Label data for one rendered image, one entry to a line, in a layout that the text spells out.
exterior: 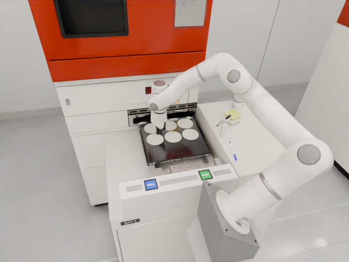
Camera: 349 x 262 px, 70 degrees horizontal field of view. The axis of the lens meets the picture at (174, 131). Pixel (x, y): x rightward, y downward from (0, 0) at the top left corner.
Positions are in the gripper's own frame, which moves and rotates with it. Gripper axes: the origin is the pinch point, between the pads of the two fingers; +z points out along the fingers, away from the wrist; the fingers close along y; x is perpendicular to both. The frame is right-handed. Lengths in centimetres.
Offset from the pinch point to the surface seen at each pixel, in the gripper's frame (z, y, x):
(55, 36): -53, -31, -35
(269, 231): 92, 68, 60
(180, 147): 2.1, 17.0, 1.5
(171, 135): 2.0, 6.3, 4.4
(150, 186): -4.5, 31.2, -30.6
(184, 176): -4.1, 36.5, -14.9
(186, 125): 2.0, 4.8, 18.3
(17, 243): 92, -50, -93
